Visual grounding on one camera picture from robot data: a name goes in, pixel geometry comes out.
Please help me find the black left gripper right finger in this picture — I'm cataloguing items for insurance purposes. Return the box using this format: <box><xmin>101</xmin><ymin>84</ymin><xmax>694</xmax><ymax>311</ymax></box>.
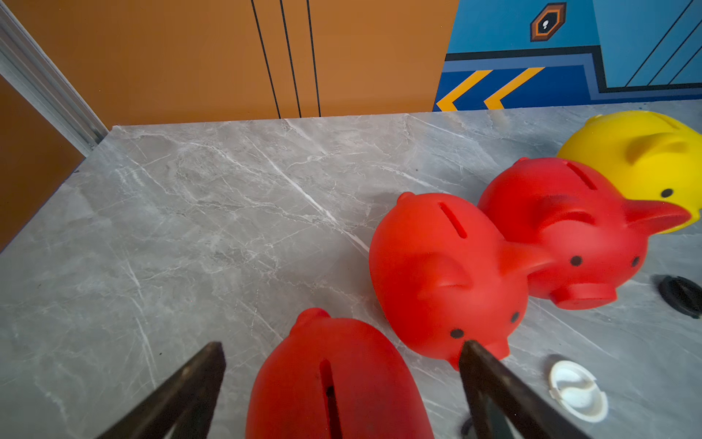
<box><xmin>459</xmin><ymin>340</ymin><xmax>587</xmax><ymax>439</ymax></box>

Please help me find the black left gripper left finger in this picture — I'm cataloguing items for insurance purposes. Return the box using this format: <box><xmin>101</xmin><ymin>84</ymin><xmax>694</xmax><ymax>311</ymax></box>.
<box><xmin>100</xmin><ymin>342</ymin><xmax>226</xmax><ymax>438</ymax></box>

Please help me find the white round bank plug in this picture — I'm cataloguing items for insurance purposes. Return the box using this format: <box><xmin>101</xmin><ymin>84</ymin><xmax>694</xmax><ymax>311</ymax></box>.
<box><xmin>548</xmin><ymin>360</ymin><xmax>609</xmax><ymax>424</ymax></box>

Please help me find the red piggy bank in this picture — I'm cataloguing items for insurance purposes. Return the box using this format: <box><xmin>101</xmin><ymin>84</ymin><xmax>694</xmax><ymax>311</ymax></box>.
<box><xmin>369</xmin><ymin>192</ymin><xmax>555</xmax><ymax>369</ymax></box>
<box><xmin>478</xmin><ymin>157</ymin><xmax>691</xmax><ymax>310</ymax></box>
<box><xmin>245</xmin><ymin>308</ymin><xmax>433</xmax><ymax>438</ymax></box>

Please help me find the black round bank plug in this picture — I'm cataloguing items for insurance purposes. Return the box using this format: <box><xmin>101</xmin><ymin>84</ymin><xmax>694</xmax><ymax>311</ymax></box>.
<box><xmin>461</xmin><ymin>418</ymin><xmax>476</xmax><ymax>439</ymax></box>
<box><xmin>658</xmin><ymin>275</ymin><xmax>701</xmax><ymax>319</ymax></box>

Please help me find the yellow piggy bank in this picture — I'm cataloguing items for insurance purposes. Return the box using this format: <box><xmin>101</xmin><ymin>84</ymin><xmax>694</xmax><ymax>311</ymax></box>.
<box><xmin>558</xmin><ymin>111</ymin><xmax>701</xmax><ymax>232</ymax></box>

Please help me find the aluminium corner post left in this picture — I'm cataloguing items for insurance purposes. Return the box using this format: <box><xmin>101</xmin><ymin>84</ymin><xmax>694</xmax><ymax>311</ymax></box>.
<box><xmin>1</xmin><ymin>4</ymin><xmax>109</xmax><ymax>157</ymax></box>

